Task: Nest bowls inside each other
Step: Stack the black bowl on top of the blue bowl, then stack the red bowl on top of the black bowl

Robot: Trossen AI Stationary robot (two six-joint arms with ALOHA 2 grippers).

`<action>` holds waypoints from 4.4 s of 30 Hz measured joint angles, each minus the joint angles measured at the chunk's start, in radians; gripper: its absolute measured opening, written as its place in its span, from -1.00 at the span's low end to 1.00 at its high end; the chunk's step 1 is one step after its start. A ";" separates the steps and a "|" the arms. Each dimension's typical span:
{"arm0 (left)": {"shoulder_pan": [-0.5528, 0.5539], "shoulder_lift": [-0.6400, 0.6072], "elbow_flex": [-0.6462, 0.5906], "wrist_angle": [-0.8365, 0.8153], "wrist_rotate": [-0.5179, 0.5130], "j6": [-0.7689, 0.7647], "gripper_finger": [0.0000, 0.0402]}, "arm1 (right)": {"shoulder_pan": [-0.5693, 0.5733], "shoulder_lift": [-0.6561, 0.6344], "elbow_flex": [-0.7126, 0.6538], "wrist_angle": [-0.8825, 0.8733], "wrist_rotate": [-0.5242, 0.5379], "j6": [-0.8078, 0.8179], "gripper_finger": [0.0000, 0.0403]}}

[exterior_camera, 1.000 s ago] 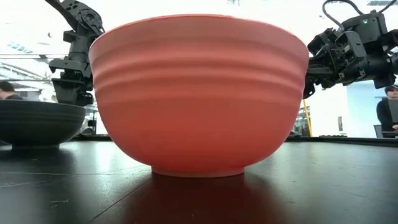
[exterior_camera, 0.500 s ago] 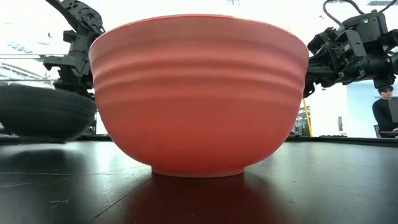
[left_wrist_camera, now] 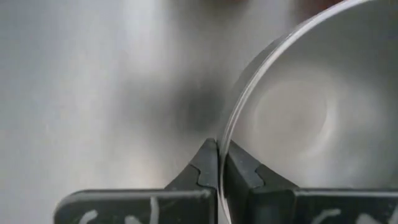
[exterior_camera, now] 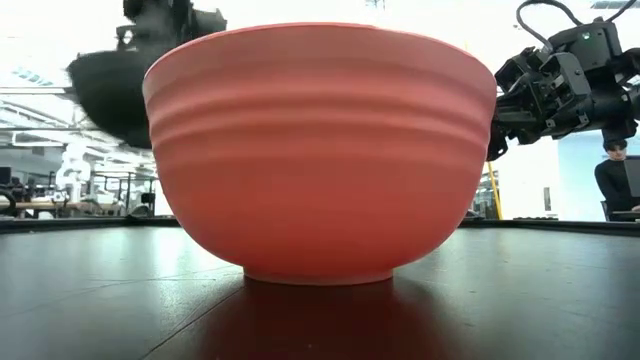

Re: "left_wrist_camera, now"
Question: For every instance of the black bowl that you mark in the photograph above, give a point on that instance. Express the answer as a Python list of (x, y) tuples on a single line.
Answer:
[(311, 109)]

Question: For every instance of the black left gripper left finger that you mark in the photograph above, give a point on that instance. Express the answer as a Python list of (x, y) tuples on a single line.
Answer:
[(186, 205)]

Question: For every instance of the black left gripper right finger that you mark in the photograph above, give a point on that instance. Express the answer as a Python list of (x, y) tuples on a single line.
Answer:
[(280, 205)]

